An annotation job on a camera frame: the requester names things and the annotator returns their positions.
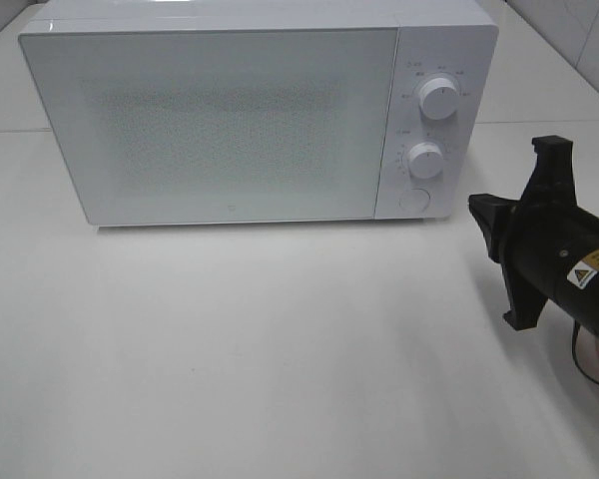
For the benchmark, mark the white microwave door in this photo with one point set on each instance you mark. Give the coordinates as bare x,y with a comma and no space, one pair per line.
218,127

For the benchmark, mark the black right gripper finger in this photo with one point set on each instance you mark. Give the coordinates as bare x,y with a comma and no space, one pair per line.
553,161
490,219

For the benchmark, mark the pink round plate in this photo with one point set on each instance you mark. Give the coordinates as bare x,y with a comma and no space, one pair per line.
587,349

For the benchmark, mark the white microwave oven body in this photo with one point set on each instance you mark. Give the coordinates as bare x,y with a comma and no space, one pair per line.
456,38

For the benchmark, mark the round white door button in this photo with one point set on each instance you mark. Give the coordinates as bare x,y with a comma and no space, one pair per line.
414,201

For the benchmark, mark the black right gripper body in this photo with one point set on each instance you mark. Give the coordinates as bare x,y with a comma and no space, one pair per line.
548,249

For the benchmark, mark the upper white microwave knob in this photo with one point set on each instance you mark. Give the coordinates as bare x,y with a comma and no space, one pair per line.
438,96

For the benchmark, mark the lower white microwave knob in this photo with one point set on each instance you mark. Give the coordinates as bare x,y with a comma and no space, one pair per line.
425,160

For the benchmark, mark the white microwave knob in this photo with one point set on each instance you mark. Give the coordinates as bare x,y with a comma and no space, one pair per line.
425,160
438,96

